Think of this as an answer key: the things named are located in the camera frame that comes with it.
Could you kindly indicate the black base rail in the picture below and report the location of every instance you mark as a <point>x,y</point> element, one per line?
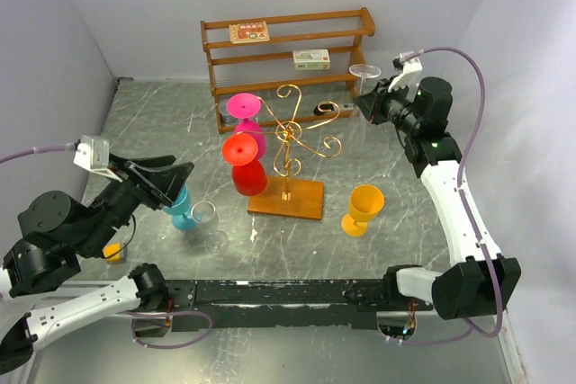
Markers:
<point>356,303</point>

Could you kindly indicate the small black device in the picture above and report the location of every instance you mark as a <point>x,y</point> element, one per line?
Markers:
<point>325,108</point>

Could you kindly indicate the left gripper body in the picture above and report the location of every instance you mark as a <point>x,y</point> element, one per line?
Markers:
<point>121,175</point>

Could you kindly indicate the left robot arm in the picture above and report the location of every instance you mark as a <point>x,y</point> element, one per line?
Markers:
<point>57,231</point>

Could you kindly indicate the pink wine glass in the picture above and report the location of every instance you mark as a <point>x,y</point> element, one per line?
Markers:
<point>245,107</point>

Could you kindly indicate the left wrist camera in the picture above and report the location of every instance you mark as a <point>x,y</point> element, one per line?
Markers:
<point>92,153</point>

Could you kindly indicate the yellow grey sponge block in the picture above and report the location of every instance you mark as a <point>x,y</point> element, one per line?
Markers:
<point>115,253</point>

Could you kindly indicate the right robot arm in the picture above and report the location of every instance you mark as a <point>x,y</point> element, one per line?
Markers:
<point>480,279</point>

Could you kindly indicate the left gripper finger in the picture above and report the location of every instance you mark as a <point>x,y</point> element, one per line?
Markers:
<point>144,166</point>
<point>178,180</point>

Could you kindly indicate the frosted clear tall glass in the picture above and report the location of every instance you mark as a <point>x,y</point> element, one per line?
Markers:
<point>355,137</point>

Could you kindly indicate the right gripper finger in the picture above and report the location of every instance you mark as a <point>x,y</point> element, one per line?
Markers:
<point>365,104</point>
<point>381,87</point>

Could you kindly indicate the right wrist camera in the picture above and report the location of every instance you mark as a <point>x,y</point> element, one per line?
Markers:
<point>409,66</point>

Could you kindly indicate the wooden shelf rack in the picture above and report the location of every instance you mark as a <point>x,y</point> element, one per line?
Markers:
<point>257,66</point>

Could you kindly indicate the gold wine glass rack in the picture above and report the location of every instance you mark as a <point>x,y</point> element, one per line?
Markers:
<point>286,195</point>

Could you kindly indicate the blue wine glass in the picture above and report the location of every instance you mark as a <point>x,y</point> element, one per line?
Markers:
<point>181,211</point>

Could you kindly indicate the red wine glass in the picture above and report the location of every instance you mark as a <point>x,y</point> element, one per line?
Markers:
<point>248,174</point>

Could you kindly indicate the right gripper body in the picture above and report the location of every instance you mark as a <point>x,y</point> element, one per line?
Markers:
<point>383,102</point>

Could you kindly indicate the clear wine glass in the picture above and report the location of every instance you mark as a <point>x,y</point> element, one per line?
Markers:
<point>206,220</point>

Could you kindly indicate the green white small box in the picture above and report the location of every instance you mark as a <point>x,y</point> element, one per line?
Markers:
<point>311,59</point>

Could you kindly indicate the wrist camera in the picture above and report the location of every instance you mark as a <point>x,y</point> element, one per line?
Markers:
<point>92,153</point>
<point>409,66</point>

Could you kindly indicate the yellow wine glass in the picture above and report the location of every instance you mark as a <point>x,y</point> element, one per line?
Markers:
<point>365,202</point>

